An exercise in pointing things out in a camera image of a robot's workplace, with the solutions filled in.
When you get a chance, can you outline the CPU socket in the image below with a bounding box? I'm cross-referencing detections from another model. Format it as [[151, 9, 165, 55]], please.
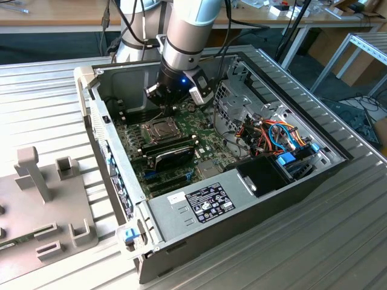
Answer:
[[141, 117, 182, 145]]

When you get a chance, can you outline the black expansion slot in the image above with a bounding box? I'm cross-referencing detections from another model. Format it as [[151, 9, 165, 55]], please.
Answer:
[[147, 174, 188, 190], [150, 180, 191, 198]]

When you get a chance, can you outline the silver CPU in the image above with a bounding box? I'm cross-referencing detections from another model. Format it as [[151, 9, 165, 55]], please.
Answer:
[[152, 123, 172, 138]]

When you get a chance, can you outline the small white box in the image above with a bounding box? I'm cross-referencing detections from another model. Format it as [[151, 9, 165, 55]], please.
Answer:
[[268, 5, 291, 18]]

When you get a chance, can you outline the blue data wire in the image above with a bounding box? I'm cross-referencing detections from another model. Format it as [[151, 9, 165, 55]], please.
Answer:
[[268, 122, 299, 152]]

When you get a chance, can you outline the silver chipset heatsink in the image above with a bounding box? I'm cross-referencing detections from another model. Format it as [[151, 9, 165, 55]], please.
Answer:
[[197, 161, 222, 181]]

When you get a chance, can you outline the graphics card with black cooler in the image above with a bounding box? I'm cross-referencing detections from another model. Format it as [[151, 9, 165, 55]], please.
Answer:
[[151, 146, 197, 173]]

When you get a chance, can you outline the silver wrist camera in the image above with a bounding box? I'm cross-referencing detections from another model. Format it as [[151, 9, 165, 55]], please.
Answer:
[[187, 68, 213, 106]]

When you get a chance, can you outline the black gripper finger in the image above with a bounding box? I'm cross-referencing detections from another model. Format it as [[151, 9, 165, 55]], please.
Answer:
[[143, 84, 171, 116]]

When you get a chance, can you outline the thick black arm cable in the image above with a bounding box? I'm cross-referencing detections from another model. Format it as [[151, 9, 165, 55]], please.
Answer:
[[208, 0, 272, 91]]

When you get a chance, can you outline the open flat cardboard box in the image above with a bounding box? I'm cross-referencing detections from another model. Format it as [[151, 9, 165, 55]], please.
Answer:
[[325, 0, 382, 19]]

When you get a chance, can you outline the open PC case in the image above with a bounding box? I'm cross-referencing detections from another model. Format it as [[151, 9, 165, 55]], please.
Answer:
[[74, 50, 354, 285]]

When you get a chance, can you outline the blue disk carrier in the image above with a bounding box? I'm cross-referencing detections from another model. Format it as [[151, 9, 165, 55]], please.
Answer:
[[274, 141, 322, 182]]

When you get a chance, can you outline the black stand pole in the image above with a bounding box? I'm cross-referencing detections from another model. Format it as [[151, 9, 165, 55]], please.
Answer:
[[273, 0, 312, 66]]

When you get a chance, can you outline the multicolour power wire bundle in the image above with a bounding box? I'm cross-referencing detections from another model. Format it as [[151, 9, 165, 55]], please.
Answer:
[[235, 119, 308, 156]]

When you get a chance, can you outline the silver metal disk bay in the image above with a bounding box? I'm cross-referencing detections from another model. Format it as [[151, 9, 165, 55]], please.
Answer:
[[211, 56, 293, 135]]

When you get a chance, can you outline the brown cardboard box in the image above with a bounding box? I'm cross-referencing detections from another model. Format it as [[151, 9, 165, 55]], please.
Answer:
[[307, 28, 351, 67], [340, 56, 387, 88], [372, 117, 387, 149]]

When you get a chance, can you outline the metal socket cover frame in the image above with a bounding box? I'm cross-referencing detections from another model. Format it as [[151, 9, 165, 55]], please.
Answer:
[[144, 119, 180, 143]]

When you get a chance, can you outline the thin black cable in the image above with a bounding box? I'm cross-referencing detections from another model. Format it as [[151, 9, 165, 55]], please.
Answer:
[[98, 0, 161, 63]]

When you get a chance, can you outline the black camera bracket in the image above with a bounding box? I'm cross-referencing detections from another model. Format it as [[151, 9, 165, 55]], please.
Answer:
[[195, 74, 213, 99]]

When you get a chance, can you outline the aluminium profile frame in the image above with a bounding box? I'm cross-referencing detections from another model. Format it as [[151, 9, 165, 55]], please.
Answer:
[[310, 31, 387, 99]]

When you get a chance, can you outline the grey power supply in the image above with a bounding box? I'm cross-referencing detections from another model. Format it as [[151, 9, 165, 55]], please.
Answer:
[[146, 167, 261, 244]]

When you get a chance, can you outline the long wooden desk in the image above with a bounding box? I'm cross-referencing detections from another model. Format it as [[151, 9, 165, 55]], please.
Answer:
[[0, 0, 387, 34]]

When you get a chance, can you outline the blue case latch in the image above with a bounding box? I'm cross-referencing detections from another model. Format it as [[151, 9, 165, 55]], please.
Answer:
[[123, 228, 138, 246]]

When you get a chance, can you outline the green RAM stick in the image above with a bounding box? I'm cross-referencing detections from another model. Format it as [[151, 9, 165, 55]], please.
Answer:
[[0, 234, 36, 252], [144, 139, 197, 157]]

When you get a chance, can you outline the grey parts rack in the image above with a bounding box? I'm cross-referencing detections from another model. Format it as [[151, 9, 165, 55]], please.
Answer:
[[0, 146, 99, 277]]

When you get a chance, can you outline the green motherboard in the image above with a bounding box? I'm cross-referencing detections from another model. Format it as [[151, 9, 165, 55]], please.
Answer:
[[114, 101, 253, 201]]

